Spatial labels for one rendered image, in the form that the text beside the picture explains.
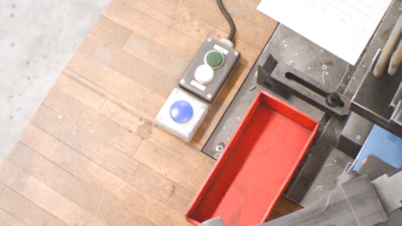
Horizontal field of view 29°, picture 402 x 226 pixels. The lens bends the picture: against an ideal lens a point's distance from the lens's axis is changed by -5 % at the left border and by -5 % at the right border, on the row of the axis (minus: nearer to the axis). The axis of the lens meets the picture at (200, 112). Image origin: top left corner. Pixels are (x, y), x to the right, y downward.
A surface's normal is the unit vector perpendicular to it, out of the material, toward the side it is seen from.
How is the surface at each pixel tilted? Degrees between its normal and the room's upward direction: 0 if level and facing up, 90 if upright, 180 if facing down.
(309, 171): 0
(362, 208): 26
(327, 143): 0
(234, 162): 0
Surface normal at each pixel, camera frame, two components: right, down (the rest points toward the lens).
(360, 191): 0.37, -0.46
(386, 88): -0.04, -0.32
